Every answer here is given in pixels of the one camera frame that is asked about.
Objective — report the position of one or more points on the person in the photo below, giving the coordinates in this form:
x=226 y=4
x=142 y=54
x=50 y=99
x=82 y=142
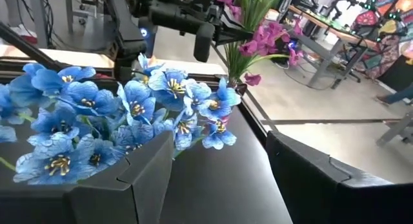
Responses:
x=393 y=96

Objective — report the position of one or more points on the blue artificial flower bouquet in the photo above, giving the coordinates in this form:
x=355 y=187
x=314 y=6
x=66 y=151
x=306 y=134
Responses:
x=255 y=111

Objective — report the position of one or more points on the colourful patterned cloth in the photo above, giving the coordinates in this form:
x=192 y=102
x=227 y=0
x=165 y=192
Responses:
x=387 y=30

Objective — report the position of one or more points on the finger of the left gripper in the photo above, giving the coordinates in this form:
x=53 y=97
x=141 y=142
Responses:
x=234 y=32

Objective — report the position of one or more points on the black background robot arm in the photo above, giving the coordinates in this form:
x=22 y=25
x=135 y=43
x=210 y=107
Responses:
x=338 y=1

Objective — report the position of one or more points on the workstation table with robots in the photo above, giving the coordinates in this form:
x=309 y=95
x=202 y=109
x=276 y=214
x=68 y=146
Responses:
x=322 y=27

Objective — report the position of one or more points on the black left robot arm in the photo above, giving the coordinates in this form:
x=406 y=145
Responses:
x=129 y=40

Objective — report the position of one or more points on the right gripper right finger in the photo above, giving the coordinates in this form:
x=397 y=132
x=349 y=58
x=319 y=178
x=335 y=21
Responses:
x=338 y=201

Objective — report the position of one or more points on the black diagonal frame strut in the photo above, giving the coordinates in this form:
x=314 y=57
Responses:
x=29 y=48

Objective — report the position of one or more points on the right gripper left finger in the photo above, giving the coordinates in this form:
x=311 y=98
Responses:
x=80 y=204

